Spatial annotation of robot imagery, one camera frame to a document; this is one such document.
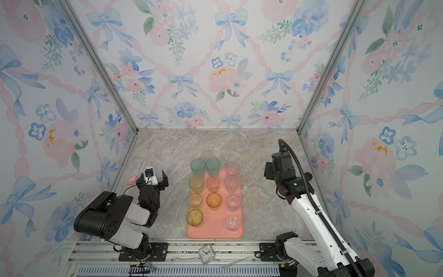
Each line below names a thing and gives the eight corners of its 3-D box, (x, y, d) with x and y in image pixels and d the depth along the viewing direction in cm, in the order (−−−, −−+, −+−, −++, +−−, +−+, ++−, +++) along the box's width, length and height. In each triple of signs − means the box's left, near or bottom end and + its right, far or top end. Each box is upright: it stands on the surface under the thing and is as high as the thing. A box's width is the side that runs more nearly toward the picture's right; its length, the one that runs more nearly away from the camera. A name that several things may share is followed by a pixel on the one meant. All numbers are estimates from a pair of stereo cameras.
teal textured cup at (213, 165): (207, 178, 99) (205, 166, 90) (207, 169, 103) (206, 157, 94) (220, 178, 99) (220, 166, 90) (220, 169, 103) (220, 157, 94)
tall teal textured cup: (192, 179, 99) (189, 168, 89) (194, 169, 103) (191, 158, 94) (205, 179, 99) (203, 168, 89) (206, 169, 103) (204, 158, 94)
